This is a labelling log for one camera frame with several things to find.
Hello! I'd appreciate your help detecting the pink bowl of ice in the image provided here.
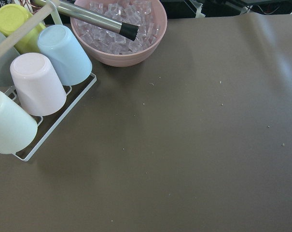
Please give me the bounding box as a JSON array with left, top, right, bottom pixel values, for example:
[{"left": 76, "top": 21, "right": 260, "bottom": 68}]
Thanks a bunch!
[{"left": 70, "top": 0, "right": 167, "bottom": 67}]

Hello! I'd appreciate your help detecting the steel muddler black tip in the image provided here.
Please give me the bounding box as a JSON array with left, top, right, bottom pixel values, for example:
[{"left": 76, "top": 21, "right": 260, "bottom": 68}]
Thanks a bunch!
[{"left": 32, "top": 0, "right": 139, "bottom": 41}]

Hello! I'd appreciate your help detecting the pink cup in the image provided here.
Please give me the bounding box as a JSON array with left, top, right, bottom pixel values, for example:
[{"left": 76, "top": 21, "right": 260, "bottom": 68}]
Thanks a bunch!
[{"left": 10, "top": 53, "right": 67, "bottom": 116}]

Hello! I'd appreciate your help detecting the light blue cup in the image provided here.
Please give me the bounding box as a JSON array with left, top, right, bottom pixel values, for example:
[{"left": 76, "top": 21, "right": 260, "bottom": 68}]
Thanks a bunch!
[{"left": 37, "top": 25, "right": 92, "bottom": 86}]

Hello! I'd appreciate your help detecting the white cup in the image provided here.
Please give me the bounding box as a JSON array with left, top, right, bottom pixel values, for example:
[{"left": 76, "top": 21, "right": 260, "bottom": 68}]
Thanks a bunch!
[{"left": 0, "top": 91, "right": 38, "bottom": 154}]

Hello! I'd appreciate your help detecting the grey cup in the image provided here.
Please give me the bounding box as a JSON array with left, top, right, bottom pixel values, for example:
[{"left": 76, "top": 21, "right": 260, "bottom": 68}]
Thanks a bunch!
[{"left": 0, "top": 32, "right": 20, "bottom": 87}]

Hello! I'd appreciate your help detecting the yellow cup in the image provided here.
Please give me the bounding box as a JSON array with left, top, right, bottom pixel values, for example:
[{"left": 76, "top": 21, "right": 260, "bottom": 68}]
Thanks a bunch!
[{"left": 0, "top": 4, "right": 46, "bottom": 54}]

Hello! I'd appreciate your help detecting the white wire cup rack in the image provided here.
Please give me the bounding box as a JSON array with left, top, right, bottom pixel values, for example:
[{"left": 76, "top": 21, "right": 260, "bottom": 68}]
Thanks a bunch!
[{"left": 0, "top": 0, "right": 97, "bottom": 162}]

